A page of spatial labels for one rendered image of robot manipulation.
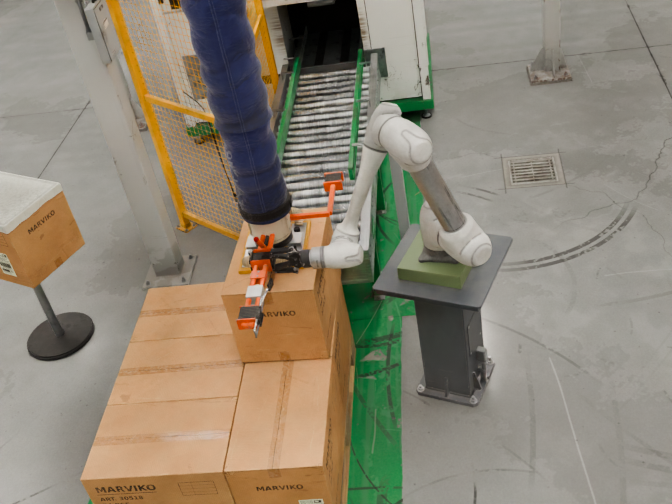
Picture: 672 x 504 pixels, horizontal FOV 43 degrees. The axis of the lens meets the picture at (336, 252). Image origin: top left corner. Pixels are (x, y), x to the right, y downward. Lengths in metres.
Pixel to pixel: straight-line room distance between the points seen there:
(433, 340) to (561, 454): 0.76
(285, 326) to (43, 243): 1.54
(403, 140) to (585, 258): 2.18
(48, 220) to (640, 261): 3.22
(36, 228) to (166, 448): 1.51
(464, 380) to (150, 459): 1.52
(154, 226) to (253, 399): 1.82
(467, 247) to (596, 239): 1.82
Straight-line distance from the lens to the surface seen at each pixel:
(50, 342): 5.26
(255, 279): 3.41
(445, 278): 3.67
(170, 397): 3.82
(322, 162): 5.14
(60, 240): 4.71
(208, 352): 3.96
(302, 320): 3.62
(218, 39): 3.18
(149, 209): 5.13
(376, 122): 3.22
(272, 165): 3.47
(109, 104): 4.82
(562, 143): 6.07
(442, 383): 4.23
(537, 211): 5.40
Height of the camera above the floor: 3.14
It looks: 37 degrees down
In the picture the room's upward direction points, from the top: 12 degrees counter-clockwise
